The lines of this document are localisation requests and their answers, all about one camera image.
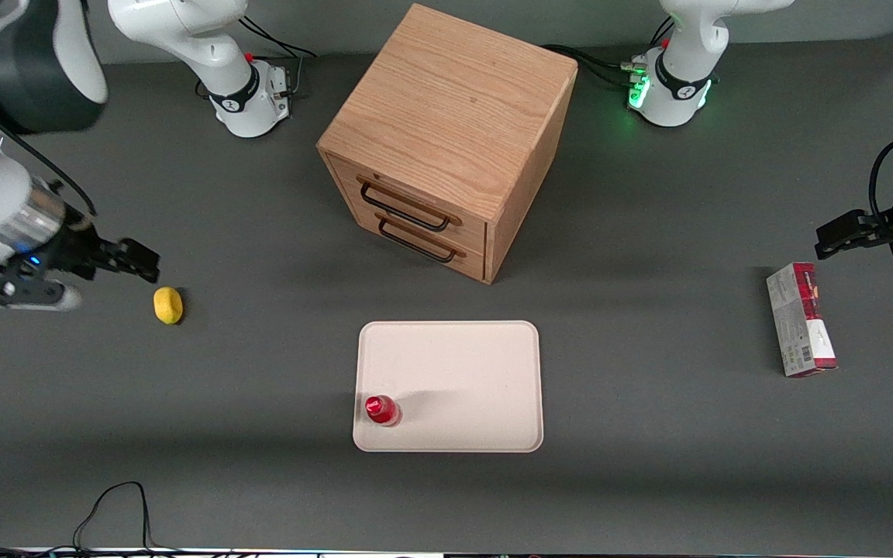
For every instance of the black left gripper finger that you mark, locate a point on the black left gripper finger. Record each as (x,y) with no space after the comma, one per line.
(840,225)
(834,249)

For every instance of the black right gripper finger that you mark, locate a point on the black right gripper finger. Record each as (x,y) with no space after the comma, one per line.
(144,275)
(136,254)

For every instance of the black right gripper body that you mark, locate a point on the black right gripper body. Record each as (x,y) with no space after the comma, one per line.
(77,249)

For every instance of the red coke bottle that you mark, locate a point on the red coke bottle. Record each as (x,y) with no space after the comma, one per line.
(382,411)

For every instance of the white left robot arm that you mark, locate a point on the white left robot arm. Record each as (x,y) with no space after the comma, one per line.
(679,85)

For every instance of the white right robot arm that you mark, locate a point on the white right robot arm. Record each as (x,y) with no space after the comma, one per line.
(214,54)

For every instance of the beige rectangular tray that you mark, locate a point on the beige rectangular tray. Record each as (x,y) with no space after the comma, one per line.
(462,372)

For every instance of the yellow lemon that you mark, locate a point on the yellow lemon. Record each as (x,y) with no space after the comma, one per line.
(168,305)

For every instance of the grey and red carton box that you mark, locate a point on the grey and red carton box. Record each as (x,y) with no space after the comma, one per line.
(801,325)

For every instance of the wooden two-drawer cabinet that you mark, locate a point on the wooden two-drawer cabinet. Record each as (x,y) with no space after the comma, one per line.
(446,116)

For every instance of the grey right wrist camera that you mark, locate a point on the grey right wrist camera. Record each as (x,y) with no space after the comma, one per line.
(12,293)

